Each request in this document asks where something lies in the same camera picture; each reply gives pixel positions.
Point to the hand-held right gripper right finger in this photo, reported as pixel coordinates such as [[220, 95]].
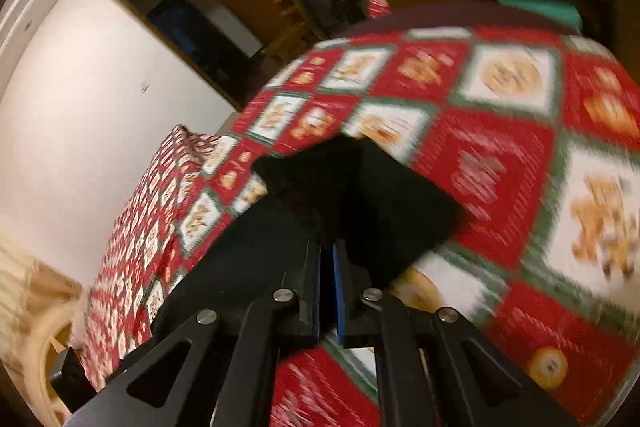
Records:
[[341, 297]]

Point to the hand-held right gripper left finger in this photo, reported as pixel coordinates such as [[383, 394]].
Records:
[[309, 302]]

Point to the black pants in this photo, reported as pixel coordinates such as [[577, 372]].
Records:
[[380, 207]]

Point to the red printed blanket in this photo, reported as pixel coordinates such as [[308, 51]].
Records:
[[500, 167]]

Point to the cream wooden headboard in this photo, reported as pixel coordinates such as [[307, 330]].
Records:
[[37, 357]]

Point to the beige patterned curtain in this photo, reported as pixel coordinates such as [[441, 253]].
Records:
[[25, 277]]

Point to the wooden chair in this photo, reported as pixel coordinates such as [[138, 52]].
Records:
[[290, 12]]

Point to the red plaid cloth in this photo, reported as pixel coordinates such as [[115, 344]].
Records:
[[379, 2]]

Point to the teal cloth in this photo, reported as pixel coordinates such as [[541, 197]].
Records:
[[545, 12]]

